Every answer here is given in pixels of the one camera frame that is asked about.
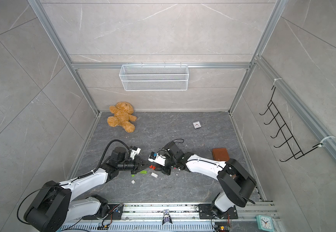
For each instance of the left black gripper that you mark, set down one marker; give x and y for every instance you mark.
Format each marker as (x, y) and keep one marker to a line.
(139, 165)

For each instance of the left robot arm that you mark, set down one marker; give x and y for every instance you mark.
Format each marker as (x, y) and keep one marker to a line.
(56, 203)

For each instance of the teal alarm clock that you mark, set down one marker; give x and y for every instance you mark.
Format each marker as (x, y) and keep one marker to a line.
(265, 223)

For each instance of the brown leather wallet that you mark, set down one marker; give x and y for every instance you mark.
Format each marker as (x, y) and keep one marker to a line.
(220, 154)

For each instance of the white usb drive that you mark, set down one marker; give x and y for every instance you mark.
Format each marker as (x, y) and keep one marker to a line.
(154, 175)

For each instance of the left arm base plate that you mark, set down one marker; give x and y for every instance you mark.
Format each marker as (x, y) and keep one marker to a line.
(113, 211)

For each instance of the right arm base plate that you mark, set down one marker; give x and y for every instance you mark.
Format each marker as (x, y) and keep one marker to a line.
(208, 211)

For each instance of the small purple figurine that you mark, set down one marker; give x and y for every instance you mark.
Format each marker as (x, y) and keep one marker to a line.
(166, 217)

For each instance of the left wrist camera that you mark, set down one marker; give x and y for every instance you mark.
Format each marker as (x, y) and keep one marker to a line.
(133, 152)

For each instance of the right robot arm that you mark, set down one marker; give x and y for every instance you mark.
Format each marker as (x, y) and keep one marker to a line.
(237, 184)

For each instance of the brown teddy bear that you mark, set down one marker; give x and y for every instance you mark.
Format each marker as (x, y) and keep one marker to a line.
(123, 116)

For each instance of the small square clock face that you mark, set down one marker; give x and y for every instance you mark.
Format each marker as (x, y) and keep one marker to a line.
(197, 125)

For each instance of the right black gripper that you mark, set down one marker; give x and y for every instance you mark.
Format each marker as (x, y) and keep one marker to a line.
(164, 169)

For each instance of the white wire mesh basket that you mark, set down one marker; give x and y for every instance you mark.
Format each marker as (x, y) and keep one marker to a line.
(154, 77)

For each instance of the black wire hook rack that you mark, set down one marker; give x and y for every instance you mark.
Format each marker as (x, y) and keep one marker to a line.
(284, 131)

